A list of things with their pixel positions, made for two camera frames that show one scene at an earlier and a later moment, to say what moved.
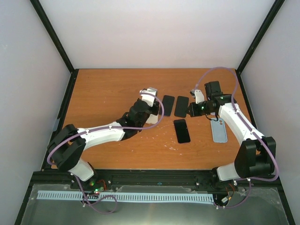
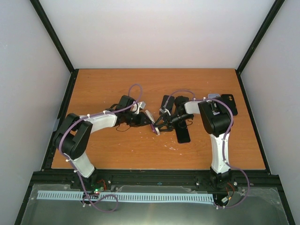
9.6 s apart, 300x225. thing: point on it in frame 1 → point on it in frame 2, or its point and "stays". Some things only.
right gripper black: x=193 y=113 → x=169 y=128
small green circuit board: x=97 y=191 stays
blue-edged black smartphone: x=168 y=101 stays
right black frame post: x=266 y=24 stays
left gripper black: x=156 y=107 → x=140 y=120
